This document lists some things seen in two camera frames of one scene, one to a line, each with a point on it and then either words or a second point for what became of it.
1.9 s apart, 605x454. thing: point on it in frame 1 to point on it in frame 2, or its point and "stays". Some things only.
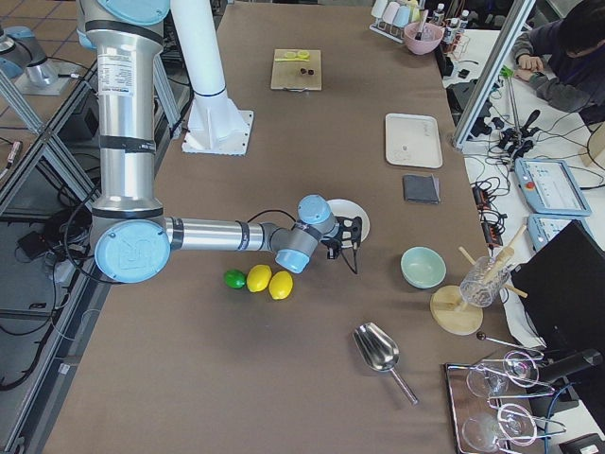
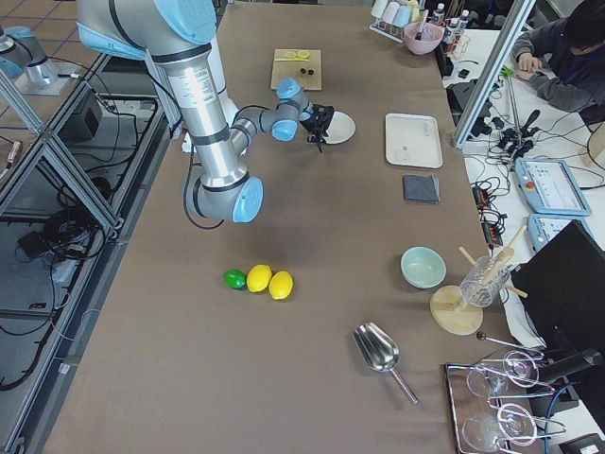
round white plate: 341,207 to 341,130
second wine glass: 515,423 stays
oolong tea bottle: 449,35 stays
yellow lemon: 258,278 stays
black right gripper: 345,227 to 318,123
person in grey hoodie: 567,55 stays
